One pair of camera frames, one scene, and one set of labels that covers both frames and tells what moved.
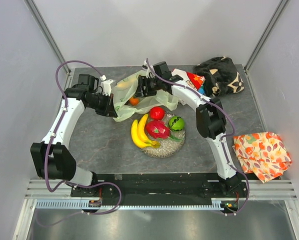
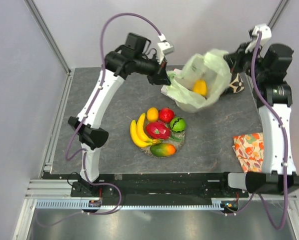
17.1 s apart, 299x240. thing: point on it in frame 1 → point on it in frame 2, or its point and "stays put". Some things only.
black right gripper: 143,81 → 234,59
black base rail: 161,186 stays put
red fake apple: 157,113 → 166,115
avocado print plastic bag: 127,103 → 210,66
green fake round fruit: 176,123 stays put
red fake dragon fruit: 159,130 stays put
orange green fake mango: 134,101 → 162,150
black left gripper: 109,110 → 160,76
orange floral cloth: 264,154 stays put
